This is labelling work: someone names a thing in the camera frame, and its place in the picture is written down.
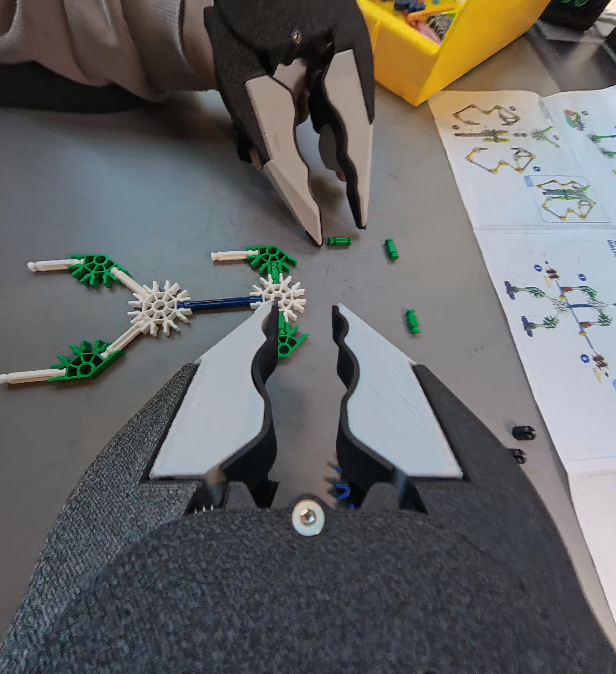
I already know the folded paper instruction sheet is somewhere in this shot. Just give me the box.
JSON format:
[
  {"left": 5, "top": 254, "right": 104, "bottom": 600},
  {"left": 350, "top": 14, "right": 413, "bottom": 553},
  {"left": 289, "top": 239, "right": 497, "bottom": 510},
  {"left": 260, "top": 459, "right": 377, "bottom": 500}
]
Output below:
[{"left": 428, "top": 74, "right": 616, "bottom": 674}]

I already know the black cube device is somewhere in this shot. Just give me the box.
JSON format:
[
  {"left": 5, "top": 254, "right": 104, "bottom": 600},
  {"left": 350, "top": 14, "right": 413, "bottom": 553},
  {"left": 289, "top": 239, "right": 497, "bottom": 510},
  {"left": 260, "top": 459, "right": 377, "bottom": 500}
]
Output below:
[{"left": 540, "top": 0, "right": 613, "bottom": 31}]

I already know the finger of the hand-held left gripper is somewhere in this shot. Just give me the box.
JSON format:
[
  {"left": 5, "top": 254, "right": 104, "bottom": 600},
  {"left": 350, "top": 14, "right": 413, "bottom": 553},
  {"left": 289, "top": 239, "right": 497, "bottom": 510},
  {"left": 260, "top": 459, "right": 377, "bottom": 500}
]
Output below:
[
  {"left": 308, "top": 47, "right": 377, "bottom": 231},
  {"left": 245, "top": 74, "right": 324, "bottom": 248}
]

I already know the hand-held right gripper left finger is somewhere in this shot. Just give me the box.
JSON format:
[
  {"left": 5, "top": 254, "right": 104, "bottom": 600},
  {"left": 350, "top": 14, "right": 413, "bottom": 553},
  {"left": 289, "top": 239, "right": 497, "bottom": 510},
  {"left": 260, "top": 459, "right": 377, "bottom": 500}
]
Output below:
[{"left": 149, "top": 301, "right": 280, "bottom": 504}]

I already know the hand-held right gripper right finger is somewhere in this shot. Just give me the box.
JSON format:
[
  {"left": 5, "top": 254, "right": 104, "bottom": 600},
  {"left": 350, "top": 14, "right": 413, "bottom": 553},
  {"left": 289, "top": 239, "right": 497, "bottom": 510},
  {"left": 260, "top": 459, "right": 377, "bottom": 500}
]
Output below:
[{"left": 332, "top": 304, "right": 464, "bottom": 505}]

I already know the yellow plastic bin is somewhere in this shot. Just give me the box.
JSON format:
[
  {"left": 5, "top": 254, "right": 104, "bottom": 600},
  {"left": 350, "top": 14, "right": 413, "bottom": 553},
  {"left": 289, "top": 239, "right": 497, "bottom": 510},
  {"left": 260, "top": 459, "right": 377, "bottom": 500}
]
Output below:
[{"left": 355, "top": 0, "right": 551, "bottom": 107}]

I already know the person's left forearm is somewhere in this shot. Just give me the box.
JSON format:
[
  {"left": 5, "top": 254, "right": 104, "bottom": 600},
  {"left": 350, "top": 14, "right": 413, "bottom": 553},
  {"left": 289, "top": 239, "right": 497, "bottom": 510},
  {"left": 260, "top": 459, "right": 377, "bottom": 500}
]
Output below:
[{"left": 0, "top": 0, "right": 219, "bottom": 102}]

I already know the blue toy connector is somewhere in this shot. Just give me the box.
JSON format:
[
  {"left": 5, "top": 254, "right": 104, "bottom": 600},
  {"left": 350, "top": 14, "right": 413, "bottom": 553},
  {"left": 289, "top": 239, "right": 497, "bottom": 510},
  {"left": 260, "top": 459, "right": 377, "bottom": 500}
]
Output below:
[{"left": 329, "top": 463, "right": 356, "bottom": 509}]

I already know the pile of colourful toy pieces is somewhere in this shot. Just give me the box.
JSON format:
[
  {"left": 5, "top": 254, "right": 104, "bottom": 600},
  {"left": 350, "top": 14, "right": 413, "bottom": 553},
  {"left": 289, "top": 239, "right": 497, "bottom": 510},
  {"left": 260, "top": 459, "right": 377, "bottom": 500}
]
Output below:
[{"left": 379, "top": 0, "right": 467, "bottom": 43}]

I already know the white green blue toy assembly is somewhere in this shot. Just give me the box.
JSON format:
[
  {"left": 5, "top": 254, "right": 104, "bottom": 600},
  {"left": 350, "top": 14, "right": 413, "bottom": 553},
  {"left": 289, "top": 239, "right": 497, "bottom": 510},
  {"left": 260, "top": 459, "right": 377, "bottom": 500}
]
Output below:
[{"left": 0, "top": 245, "right": 309, "bottom": 386}]

